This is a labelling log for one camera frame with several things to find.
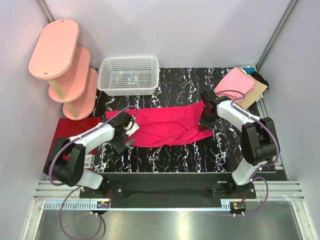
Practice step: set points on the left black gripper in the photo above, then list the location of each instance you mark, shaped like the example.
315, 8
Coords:
119, 146

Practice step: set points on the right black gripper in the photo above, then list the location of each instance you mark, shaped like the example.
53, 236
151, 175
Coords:
204, 125

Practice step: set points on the magenta t shirt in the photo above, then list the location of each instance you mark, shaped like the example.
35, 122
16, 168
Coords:
172, 126

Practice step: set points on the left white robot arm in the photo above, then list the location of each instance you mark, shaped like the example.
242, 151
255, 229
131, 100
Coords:
65, 164

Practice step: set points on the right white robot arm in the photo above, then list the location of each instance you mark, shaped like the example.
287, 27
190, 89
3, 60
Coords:
259, 141

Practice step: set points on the black marble pattern mat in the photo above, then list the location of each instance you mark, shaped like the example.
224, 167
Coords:
177, 87

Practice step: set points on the folded pink t shirt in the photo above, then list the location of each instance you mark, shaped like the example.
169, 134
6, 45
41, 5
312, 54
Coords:
235, 80

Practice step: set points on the folded beige t shirt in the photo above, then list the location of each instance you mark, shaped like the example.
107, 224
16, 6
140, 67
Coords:
253, 95

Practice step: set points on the white plastic basket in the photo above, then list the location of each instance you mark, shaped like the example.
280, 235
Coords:
128, 76

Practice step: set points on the red box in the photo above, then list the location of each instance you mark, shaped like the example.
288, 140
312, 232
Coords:
68, 128

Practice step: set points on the folded blue white garment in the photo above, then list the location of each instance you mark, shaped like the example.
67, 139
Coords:
248, 69

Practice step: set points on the folded black t shirt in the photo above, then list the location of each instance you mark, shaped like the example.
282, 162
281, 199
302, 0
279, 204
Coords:
259, 78

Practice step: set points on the pink three-tier shelf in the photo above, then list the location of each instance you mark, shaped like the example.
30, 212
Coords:
58, 60

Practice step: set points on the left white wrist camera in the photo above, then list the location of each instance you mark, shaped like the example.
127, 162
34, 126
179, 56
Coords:
131, 128

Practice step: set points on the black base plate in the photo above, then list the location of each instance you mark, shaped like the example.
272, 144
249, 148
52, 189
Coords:
214, 185

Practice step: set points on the aluminium rail frame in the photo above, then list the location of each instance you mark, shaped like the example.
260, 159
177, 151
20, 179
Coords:
280, 205

